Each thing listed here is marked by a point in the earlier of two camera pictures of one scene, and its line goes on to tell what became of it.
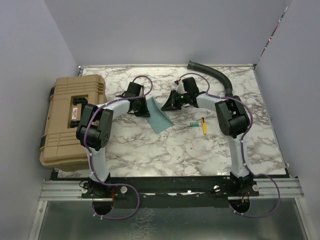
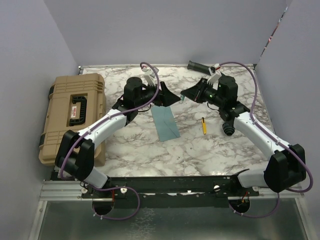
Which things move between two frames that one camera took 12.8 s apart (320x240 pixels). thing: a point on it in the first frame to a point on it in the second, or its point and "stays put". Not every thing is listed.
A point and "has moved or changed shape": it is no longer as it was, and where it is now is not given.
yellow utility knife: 204,125 stays put
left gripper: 144,113 to 164,97
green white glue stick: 195,124 has moved or changed shape
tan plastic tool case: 60,147 stays put
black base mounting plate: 172,191 stays put
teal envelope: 158,120 has moved or changed shape
